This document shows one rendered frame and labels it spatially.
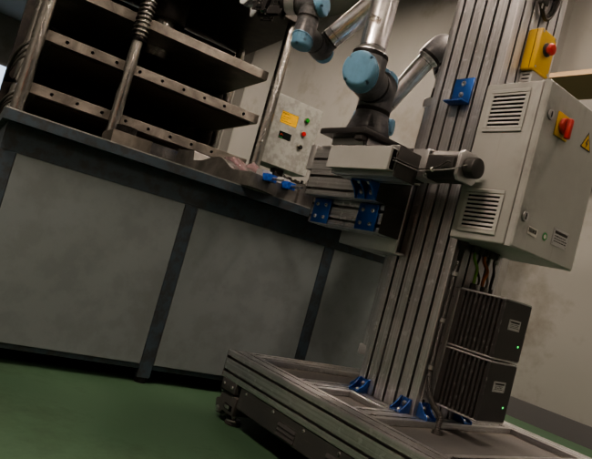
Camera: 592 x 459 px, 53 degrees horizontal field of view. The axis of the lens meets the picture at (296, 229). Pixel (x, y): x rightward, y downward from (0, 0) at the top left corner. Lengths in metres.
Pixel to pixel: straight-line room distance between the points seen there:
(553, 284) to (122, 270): 2.82
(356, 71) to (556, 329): 2.59
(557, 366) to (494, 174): 2.43
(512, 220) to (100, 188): 1.33
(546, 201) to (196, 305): 1.28
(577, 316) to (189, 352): 2.52
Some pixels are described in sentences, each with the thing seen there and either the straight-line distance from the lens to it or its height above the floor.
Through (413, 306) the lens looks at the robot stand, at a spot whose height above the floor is 0.54.
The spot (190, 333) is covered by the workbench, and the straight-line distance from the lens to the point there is 2.31.
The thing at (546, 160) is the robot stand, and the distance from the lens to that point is 1.78.
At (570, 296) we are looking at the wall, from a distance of 4.07.
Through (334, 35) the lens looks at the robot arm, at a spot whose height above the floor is 1.38.
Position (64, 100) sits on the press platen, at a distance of 2.98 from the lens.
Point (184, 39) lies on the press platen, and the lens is 3.20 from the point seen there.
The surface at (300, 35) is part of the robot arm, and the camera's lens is 2.10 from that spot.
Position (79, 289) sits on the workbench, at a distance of 2.17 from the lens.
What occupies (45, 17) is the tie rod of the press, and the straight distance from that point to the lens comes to 2.96.
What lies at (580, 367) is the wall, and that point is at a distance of 3.99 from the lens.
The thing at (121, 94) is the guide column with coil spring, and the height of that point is 1.12.
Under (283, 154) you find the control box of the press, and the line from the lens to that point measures 3.40.
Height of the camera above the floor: 0.56
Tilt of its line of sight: 3 degrees up
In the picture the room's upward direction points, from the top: 15 degrees clockwise
